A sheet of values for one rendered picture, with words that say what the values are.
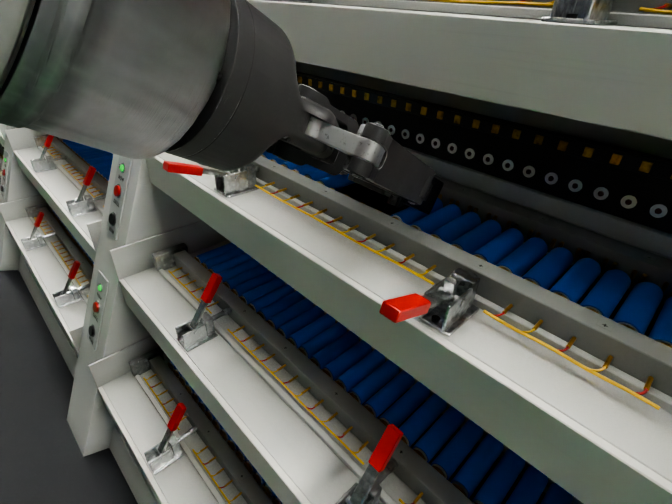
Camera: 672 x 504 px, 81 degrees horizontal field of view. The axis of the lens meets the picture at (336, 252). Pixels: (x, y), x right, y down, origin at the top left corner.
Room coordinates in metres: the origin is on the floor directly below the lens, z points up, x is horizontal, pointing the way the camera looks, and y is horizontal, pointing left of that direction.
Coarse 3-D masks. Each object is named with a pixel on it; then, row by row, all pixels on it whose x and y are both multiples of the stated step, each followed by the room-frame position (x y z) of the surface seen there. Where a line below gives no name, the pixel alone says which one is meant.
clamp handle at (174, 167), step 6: (168, 162) 0.36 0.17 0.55; (174, 162) 0.37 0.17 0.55; (168, 168) 0.35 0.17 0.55; (174, 168) 0.36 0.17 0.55; (180, 168) 0.36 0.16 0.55; (186, 168) 0.37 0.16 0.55; (192, 168) 0.37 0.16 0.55; (198, 168) 0.38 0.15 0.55; (204, 168) 0.39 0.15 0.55; (192, 174) 0.37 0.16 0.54; (198, 174) 0.38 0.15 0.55; (210, 174) 0.39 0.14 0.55; (216, 174) 0.39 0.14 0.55; (222, 174) 0.40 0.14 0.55; (228, 174) 0.41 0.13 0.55
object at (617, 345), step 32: (256, 160) 0.44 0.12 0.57; (288, 192) 0.41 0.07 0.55; (320, 192) 0.38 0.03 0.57; (352, 224) 0.35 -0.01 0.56; (384, 224) 0.33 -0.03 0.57; (384, 256) 0.31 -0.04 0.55; (416, 256) 0.31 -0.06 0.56; (448, 256) 0.29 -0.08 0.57; (480, 288) 0.27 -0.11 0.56; (512, 288) 0.26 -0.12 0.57; (544, 288) 0.26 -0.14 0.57; (544, 320) 0.25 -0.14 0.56; (576, 320) 0.23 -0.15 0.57; (608, 320) 0.24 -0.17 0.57; (608, 352) 0.22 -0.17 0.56; (640, 352) 0.21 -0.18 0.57
